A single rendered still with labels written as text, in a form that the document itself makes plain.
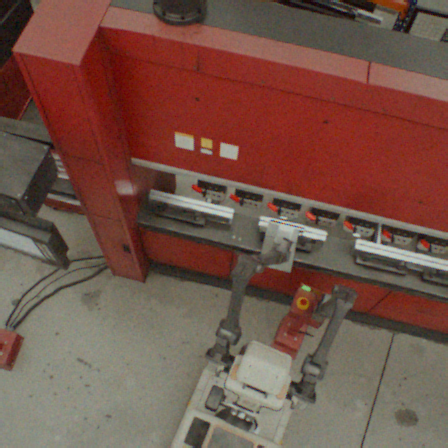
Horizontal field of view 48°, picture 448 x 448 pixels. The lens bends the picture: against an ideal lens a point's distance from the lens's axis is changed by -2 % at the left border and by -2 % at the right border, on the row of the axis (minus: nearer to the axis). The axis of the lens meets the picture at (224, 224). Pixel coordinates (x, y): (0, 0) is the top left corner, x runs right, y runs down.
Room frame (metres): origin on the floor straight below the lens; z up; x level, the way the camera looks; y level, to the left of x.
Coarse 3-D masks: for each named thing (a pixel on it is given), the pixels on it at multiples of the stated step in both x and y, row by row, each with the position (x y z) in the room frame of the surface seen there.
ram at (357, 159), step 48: (144, 96) 1.35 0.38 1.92; (192, 96) 1.32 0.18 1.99; (240, 96) 1.29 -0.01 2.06; (288, 96) 1.26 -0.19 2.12; (144, 144) 1.36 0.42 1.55; (240, 144) 1.29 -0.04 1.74; (288, 144) 1.26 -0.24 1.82; (336, 144) 1.23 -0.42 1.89; (384, 144) 1.20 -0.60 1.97; (432, 144) 1.18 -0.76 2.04; (288, 192) 1.25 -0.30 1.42; (336, 192) 1.21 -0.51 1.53; (384, 192) 1.18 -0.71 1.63; (432, 192) 1.16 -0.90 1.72
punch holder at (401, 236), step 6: (384, 228) 1.19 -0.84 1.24; (390, 228) 1.16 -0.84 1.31; (396, 228) 1.16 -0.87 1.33; (402, 228) 1.16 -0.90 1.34; (390, 234) 1.16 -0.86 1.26; (396, 234) 1.15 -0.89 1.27; (402, 234) 1.15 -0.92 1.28; (408, 234) 1.15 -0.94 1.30; (414, 234) 1.14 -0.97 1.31; (396, 240) 1.15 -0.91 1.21; (402, 240) 1.15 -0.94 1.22; (408, 240) 1.14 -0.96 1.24
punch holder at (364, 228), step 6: (348, 216) 1.22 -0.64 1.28; (354, 216) 1.20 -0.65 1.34; (354, 222) 1.19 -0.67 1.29; (360, 222) 1.19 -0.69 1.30; (366, 222) 1.18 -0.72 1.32; (372, 222) 1.18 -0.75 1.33; (360, 228) 1.18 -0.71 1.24; (366, 228) 1.18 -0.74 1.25; (360, 234) 1.17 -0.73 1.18; (366, 234) 1.17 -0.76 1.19
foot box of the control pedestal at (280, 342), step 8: (288, 320) 0.96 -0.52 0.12; (280, 328) 0.90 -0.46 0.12; (304, 328) 0.92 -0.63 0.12; (280, 336) 0.85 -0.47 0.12; (304, 336) 0.89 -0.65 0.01; (272, 344) 0.81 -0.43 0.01; (280, 344) 0.80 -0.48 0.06; (288, 344) 0.80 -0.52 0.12; (296, 344) 0.80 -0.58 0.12; (288, 352) 0.76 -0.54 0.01; (296, 352) 0.76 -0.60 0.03
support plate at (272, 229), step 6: (270, 228) 1.24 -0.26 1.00; (276, 228) 1.25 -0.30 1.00; (270, 234) 1.20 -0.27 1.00; (294, 234) 1.22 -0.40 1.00; (264, 240) 1.16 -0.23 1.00; (270, 240) 1.17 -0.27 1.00; (294, 240) 1.18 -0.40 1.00; (264, 246) 1.13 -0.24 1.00; (270, 246) 1.13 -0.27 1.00; (294, 246) 1.15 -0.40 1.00; (264, 252) 1.09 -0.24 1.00; (282, 264) 1.03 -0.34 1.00; (288, 264) 1.04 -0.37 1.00; (282, 270) 1.00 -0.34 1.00; (288, 270) 1.00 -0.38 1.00
